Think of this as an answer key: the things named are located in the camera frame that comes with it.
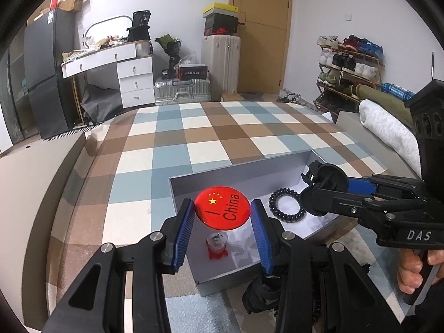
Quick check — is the black spiral hair tie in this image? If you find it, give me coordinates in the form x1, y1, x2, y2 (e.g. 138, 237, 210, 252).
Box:
269, 187, 307, 223

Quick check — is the red I China badge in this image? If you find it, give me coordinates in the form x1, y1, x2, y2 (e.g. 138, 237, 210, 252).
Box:
194, 186, 250, 231

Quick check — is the clear red small hair clip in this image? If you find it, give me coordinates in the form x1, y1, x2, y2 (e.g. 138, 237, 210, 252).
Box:
205, 231, 228, 259

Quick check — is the person's right hand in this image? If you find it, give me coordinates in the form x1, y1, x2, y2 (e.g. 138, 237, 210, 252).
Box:
397, 249, 444, 295

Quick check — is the white rolled blanket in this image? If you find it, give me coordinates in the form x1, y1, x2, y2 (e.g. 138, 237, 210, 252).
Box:
358, 99, 422, 177

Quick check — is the olive green rolled blanket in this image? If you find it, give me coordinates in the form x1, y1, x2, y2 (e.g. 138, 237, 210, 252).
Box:
351, 84, 413, 128

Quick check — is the grey open cardboard box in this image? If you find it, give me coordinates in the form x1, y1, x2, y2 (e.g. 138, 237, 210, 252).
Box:
168, 149, 358, 297

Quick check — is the blue plaid blanket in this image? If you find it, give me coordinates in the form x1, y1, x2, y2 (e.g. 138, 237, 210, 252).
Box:
381, 84, 415, 102

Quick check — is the plaid bed cover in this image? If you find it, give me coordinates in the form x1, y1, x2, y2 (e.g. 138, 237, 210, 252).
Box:
46, 102, 408, 332

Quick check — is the shoe rack with shoes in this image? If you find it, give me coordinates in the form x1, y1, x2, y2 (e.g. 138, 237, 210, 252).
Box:
314, 35, 385, 118

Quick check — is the white upright suitcase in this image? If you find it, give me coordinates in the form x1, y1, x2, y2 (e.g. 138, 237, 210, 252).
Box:
201, 35, 241, 102

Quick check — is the black red box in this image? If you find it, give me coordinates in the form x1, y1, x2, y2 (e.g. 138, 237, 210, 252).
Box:
176, 64, 208, 81

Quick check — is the silver lying suitcase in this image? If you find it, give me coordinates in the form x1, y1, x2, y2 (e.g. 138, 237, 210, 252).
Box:
153, 78, 211, 106

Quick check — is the black shoe box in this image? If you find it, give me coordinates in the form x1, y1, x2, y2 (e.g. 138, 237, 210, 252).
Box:
204, 13, 238, 36

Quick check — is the wooden door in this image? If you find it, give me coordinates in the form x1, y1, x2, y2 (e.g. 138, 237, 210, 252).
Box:
229, 0, 292, 94

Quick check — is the yellow lid shoe box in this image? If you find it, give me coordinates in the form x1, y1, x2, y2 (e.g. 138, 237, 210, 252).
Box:
203, 2, 239, 17

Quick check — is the green flower bouquet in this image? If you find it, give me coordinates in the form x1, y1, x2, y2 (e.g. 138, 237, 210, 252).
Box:
155, 34, 182, 70

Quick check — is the glass door wardrobe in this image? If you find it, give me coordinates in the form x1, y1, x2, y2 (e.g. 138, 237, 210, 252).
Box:
1, 26, 38, 144

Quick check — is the white drawer cabinet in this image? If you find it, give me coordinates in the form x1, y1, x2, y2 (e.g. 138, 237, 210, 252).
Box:
117, 56, 155, 108

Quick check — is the white vanity desk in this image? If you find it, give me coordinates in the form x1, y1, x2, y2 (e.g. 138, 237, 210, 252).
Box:
61, 40, 152, 123

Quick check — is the black bag on desk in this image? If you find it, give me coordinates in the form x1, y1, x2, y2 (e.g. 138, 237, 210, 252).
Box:
127, 10, 151, 42

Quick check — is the oval vanity mirror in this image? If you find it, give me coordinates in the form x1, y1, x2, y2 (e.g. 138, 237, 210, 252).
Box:
82, 15, 132, 46

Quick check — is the dark grey refrigerator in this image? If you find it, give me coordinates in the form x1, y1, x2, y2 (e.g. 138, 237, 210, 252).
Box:
24, 8, 79, 139

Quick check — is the cardboard box on fridge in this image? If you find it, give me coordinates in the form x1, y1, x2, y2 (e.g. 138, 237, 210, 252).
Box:
58, 0, 85, 12

